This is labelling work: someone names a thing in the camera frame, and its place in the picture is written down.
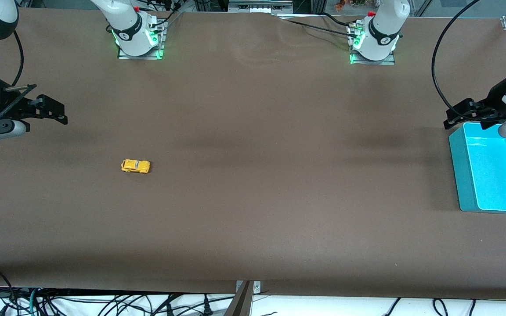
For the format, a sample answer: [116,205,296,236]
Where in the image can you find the small metal table bracket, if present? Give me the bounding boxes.
[235,280,261,294]

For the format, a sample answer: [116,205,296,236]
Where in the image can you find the black base connector cables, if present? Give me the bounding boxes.
[148,0,184,32]

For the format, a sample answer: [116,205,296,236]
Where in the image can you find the teal plastic bin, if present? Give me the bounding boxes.
[449,122,506,214]

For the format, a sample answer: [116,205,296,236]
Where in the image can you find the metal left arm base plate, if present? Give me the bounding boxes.
[350,22,397,66]

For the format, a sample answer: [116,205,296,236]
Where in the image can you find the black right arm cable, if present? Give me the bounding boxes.
[11,30,25,87]

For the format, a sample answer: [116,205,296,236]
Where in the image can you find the yellow beetle toy car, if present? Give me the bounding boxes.
[121,159,151,174]

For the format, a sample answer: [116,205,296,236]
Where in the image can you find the aluminium background frame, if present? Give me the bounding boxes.
[194,0,229,13]

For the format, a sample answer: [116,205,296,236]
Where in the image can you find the long black table cable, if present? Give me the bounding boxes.
[275,15,359,43]

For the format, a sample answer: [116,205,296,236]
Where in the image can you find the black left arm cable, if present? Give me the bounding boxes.
[431,0,484,110]

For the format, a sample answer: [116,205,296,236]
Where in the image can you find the grey background device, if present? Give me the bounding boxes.
[228,0,294,14]

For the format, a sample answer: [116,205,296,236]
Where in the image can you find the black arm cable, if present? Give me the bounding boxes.
[11,30,25,87]
[431,0,484,110]

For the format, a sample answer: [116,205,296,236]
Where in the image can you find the tangled black floor cables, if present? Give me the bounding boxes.
[0,290,236,316]

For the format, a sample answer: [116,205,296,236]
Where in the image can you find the dark slanted post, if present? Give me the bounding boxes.
[224,281,253,316]

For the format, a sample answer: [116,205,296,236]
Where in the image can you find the brown table mat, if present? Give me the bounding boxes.
[0,8,506,301]

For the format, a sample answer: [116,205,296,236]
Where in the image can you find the short black table cable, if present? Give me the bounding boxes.
[320,12,355,28]

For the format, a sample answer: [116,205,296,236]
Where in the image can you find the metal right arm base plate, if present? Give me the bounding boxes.
[117,20,166,60]

